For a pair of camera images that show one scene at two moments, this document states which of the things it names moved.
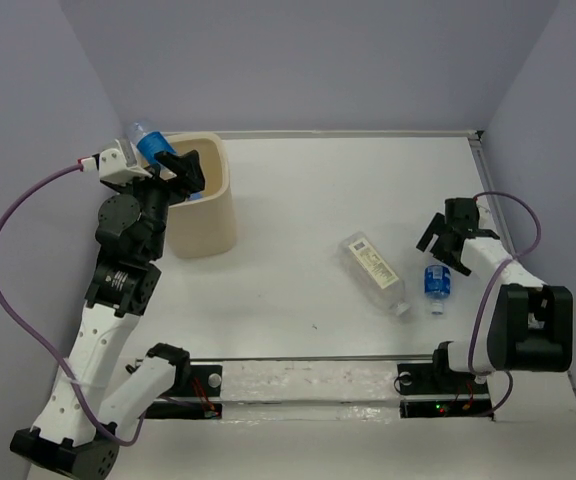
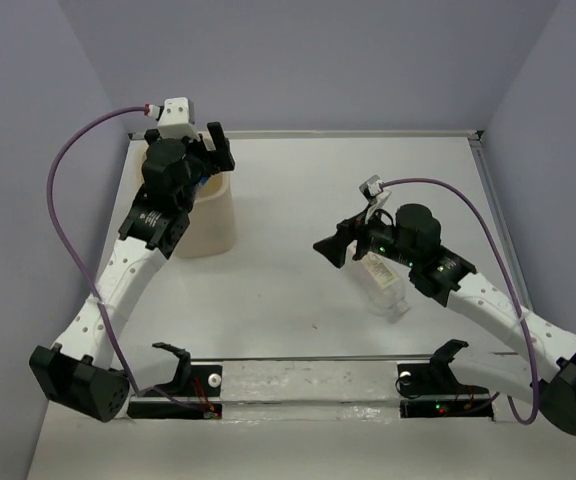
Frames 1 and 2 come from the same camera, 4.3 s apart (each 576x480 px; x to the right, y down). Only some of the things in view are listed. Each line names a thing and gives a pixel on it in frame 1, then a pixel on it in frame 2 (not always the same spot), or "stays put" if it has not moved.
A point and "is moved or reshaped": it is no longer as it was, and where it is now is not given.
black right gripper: x=435 y=228 → x=334 y=247
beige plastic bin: x=206 y=226 stays put
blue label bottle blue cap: x=152 y=143 is moved or reshaped
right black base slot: x=435 y=390 stays put
